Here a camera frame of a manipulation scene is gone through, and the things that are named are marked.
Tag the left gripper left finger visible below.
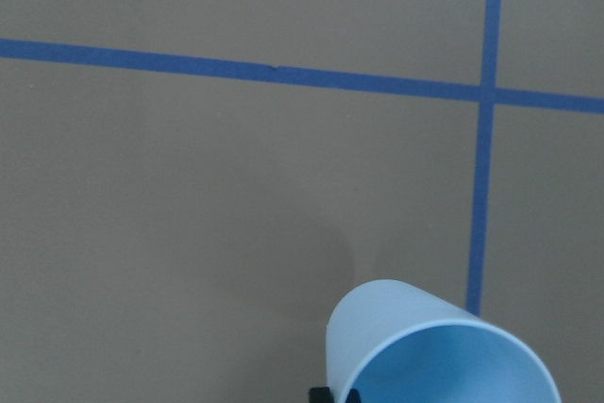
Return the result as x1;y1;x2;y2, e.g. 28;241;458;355
309;387;333;403

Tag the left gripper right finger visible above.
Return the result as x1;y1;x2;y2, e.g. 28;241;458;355
345;389;361;403

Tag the light blue cup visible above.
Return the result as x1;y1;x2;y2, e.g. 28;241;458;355
326;279;561;403

